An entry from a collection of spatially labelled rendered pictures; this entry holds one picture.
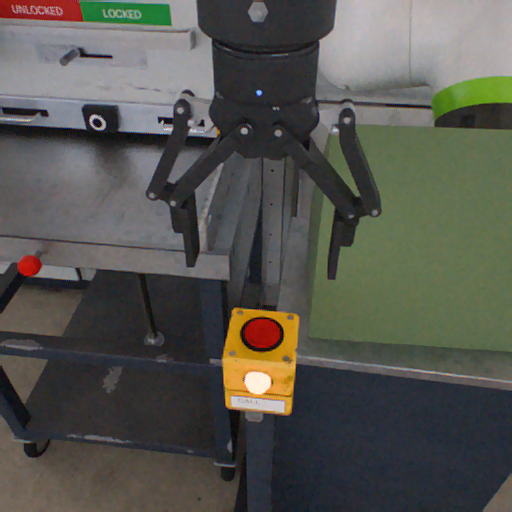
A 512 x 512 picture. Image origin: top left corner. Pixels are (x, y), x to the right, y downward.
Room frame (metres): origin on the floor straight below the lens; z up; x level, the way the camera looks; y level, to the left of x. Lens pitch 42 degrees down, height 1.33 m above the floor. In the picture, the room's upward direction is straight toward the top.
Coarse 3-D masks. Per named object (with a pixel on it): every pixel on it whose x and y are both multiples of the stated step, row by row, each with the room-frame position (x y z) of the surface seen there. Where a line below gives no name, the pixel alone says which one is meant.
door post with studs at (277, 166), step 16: (272, 160) 1.22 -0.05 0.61; (272, 176) 1.22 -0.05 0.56; (272, 192) 1.22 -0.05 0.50; (272, 208) 1.22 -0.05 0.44; (272, 224) 1.22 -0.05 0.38; (272, 240) 1.22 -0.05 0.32; (272, 256) 1.22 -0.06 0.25; (272, 272) 1.22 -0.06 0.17; (272, 288) 1.22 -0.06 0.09; (272, 304) 1.22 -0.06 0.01
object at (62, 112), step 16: (0, 96) 0.94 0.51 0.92; (16, 96) 0.93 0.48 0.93; (32, 96) 0.93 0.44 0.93; (48, 96) 0.93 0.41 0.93; (16, 112) 0.93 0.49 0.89; (32, 112) 0.93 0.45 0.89; (48, 112) 0.92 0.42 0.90; (64, 112) 0.92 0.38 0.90; (80, 112) 0.91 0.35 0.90; (128, 112) 0.90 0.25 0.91; (144, 112) 0.90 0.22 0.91; (160, 112) 0.89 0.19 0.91; (80, 128) 0.92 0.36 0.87; (128, 128) 0.90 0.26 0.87; (144, 128) 0.90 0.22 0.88; (192, 128) 0.89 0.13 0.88
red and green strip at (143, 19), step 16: (0, 0) 0.94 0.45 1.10; (16, 0) 0.94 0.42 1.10; (32, 0) 0.93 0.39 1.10; (48, 0) 0.93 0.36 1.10; (64, 0) 0.92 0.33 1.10; (0, 16) 0.94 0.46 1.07; (16, 16) 0.94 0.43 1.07; (32, 16) 0.93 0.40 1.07; (48, 16) 0.93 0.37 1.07; (64, 16) 0.92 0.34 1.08; (80, 16) 0.92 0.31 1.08; (96, 16) 0.92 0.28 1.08; (112, 16) 0.91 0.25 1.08; (128, 16) 0.91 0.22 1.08; (144, 16) 0.91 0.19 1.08; (160, 16) 0.90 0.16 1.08
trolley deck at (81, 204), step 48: (0, 144) 0.89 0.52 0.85; (48, 144) 0.89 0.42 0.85; (96, 144) 0.89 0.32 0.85; (144, 144) 0.89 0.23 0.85; (192, 144) 0.89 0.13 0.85; (0, 192) 0.71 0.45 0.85; (48, 192) 0.71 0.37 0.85; (96, 192) 0.71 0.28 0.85; (144, 192) 0.71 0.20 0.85; (240, 192) 0.72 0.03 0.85; (0, 240) 0.59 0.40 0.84; (48, 240) 0.58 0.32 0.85; (96, 240) 0.58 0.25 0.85; (144, 240) 0.58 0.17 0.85
